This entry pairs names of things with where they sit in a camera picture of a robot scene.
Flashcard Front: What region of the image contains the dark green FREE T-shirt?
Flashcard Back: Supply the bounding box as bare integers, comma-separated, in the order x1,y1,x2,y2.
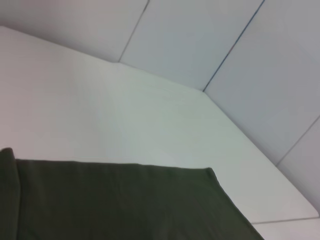
0,147,266,240

